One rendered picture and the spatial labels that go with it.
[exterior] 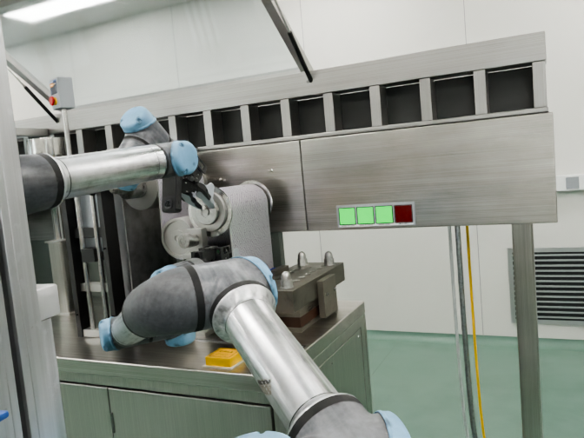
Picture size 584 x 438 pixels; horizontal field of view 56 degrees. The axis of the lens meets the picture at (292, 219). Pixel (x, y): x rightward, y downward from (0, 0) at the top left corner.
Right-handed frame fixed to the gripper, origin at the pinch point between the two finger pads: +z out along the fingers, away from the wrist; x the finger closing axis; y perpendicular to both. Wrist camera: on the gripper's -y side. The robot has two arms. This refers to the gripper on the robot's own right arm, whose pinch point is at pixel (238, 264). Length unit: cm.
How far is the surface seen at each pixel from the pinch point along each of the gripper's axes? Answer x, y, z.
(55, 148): 72, 40, 5
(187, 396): 0.5, -27.4, -29.1
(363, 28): 36, 122, 262
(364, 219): -29.6, 8.4, 28.9
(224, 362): -11.9, -17.6, -29.8
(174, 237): 19.2, 8.9, -3.2
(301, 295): -20.0, -8.6, -1.2
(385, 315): 36, -90, 263
